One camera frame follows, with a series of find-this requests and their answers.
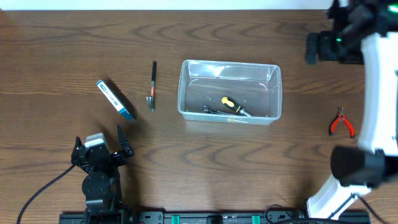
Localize red handled cutting pliers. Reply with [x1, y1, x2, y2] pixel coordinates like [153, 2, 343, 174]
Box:
[328, 106, 356, 139]

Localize yellow black ratchet screwdriver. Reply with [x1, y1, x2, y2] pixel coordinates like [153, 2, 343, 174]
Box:
[221, 96, 252, 117]

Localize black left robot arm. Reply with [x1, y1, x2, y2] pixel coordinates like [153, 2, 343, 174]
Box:
[71, 125, 134, 214]

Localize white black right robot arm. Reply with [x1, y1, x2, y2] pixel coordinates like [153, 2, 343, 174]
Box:
[305, 1, 397, 223]

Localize clear plastic container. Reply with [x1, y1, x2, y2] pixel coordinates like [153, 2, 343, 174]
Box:
[177, 60, 282, 125]

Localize teal white cardboard box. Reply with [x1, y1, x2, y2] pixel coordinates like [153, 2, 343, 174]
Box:
[96, 80, 134, 119]

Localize silver adjustable wrench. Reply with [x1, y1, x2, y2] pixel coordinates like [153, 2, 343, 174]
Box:
[203, 105, 234, 116]

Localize small black handled hammer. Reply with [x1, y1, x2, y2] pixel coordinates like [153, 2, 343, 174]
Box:
[146, 61, 157, 111]

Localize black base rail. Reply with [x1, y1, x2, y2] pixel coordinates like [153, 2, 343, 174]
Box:
[58, 210, 371, 224]

